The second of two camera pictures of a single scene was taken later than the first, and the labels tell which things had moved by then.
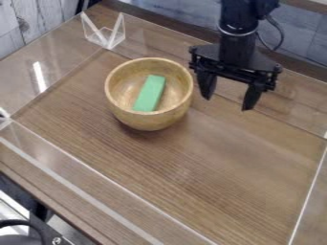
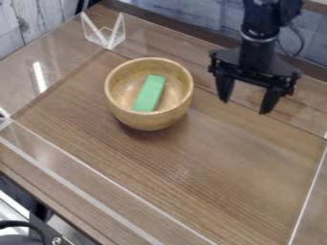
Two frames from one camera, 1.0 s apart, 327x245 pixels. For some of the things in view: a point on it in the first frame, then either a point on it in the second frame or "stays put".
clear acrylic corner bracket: [102, 36] stays put
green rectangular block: [149, 93] stays put
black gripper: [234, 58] -> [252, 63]
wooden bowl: [121, 87] stays put
